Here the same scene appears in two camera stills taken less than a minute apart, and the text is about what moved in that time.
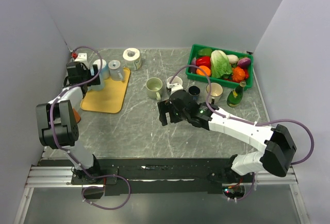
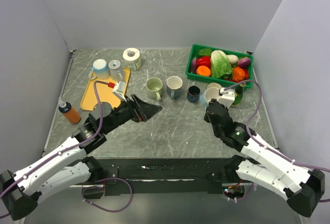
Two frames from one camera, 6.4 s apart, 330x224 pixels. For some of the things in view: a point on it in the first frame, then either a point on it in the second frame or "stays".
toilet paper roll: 132,58 stays
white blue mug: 104,72 stays
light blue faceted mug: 97,87 → 212,91
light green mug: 153,85 stays
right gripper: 165,106 → 214,100
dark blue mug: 194,91 stays
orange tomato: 205,69 stays
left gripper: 95,70 → 145,110
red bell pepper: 203,61 stays
